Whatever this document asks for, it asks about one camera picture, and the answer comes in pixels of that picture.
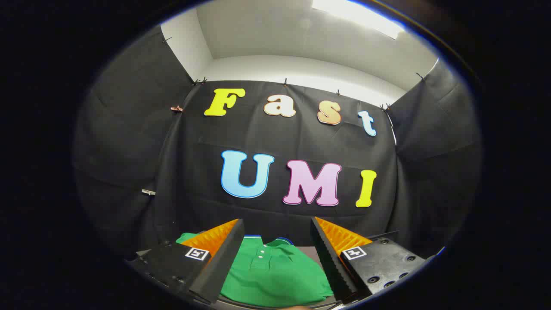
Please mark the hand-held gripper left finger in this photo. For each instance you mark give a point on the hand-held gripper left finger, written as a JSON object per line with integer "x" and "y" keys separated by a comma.
{"x": 224, "y": 267}

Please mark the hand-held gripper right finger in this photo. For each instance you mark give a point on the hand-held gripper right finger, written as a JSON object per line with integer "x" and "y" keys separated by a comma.
{"x": 329, "y": 262}

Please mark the green polo shirt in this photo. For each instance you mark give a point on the green polo shirt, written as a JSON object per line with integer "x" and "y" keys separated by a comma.
{"x": 275, "y": 275}

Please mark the silver clip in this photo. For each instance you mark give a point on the silver clip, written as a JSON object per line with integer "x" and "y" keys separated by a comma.
{"x": 148, "y": 192}

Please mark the black backdrop cloth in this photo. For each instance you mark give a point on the black backdrop cloth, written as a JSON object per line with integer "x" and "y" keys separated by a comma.
{"x": 193, "y": 150}

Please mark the copper clip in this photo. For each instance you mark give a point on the copper clip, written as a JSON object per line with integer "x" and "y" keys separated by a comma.
{"x": 176, "y": 108}

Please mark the ceiling light panel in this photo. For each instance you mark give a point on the ceiling light panel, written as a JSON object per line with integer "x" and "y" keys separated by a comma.
{"x": 357, "y": 15}

